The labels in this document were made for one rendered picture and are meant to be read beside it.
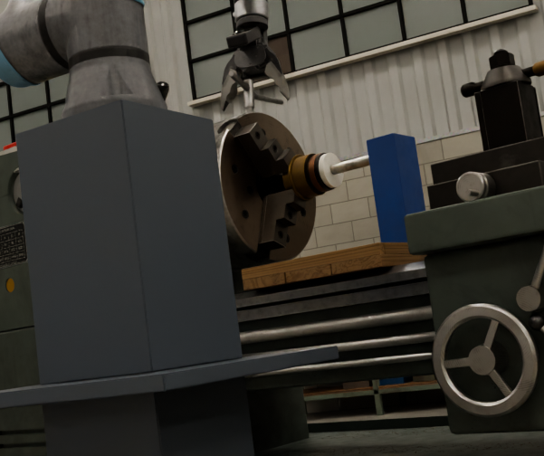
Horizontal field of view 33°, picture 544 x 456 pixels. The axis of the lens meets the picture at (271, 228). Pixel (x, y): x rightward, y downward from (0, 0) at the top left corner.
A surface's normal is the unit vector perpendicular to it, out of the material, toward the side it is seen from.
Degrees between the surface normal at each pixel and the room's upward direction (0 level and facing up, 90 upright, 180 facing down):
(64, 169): 90
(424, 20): 90
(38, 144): 90
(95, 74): 72
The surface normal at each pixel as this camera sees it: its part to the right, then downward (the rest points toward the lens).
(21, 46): -0.40, 0.35
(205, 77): -0.47, -0.04
